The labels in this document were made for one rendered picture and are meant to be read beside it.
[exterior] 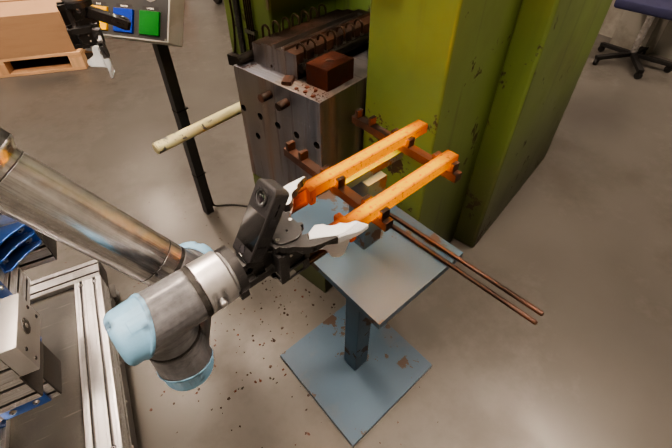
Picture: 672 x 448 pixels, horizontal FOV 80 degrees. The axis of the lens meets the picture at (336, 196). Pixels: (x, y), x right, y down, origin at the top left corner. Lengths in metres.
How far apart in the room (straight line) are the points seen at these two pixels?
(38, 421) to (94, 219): 1.04
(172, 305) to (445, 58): 0.86
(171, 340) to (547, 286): 1.71
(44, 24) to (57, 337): 2.82
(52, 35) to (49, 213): 3.50
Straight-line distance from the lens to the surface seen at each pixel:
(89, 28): 1.38
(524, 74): 1.53
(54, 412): 1.57
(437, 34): 1.10
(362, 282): 0.96
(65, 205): 0.61
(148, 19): 1.55
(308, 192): 0.76
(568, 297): 2.03
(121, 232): 0.63
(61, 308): 1.79
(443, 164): 0.85
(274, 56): 1.32
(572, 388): 1.80
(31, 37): 4.10
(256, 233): 0.55
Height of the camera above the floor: 1.47
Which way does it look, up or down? 42 degrees down
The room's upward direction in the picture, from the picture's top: straight up
